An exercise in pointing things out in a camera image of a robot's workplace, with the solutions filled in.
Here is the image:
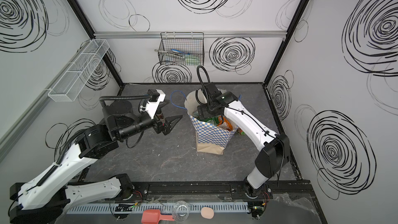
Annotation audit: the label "orange snack packet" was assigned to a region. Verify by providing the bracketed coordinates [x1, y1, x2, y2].
[217, 116, 233, 131]

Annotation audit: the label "grey slotted cable duct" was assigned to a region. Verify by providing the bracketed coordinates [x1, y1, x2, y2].
[67, 202, 249, 215]

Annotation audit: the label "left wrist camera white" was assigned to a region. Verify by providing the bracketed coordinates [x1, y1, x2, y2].
[139, 89, 166, 119]

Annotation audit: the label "items in wire basket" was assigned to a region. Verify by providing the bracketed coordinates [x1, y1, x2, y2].
[154, 49, 201, 65]

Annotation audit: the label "black wire wall basket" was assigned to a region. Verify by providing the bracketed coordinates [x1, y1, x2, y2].
[157, 32, 205, 65]

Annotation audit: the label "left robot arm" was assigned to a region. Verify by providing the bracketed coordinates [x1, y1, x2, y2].
[8, 90, 182, 224]

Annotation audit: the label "checkered paper bag blue handles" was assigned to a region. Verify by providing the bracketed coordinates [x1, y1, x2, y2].
[174, 90, 238, 155]

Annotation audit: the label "small dark spice bottle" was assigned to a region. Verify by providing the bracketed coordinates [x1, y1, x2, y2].
[156, 109, 164, 121]

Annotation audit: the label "pink plastic scoop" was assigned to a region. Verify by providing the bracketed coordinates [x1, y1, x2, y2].
[141, 209, 175, 224]

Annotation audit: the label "clear acrylic wall shelf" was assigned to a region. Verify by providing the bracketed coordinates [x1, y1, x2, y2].
[48, 39, 109, 102]

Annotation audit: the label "green snack packet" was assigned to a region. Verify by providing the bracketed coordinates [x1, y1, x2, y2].
[237, 128, 246, 135]

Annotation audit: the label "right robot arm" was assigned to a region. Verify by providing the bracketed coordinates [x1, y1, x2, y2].
[195, 65, 290, 199]

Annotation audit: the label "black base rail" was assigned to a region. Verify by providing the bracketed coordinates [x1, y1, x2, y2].
[132, 180, 313, 200]

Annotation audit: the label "pink oval sponge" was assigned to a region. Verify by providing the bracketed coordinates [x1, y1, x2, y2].
[201, 207, 215, 219]

